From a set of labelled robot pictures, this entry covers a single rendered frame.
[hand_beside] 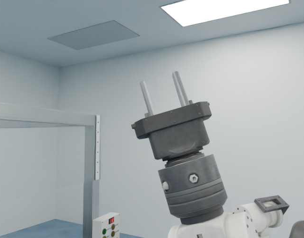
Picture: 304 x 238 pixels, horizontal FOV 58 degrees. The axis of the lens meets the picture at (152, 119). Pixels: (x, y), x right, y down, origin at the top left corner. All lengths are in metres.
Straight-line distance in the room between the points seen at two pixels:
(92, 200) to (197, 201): 1.15
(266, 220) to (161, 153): 0.38
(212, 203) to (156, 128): 0.13
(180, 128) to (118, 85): 4.30
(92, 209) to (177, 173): 1.15
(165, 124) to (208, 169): 0.09
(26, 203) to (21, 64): 2.38
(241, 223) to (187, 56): 3.82
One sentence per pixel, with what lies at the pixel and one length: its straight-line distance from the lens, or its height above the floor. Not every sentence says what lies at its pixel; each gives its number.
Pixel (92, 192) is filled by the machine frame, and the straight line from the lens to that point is 1.50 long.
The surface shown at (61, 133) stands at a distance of 1.28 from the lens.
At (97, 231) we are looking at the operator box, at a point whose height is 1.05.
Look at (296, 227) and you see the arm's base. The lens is 0.91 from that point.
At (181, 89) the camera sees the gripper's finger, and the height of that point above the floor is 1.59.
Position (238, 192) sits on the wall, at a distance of 3.83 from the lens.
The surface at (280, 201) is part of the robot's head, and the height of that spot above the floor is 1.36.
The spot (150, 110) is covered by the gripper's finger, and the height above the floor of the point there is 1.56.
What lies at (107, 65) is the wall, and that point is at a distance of 4.92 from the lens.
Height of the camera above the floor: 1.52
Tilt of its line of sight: 4 degrees up
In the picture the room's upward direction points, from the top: straight up
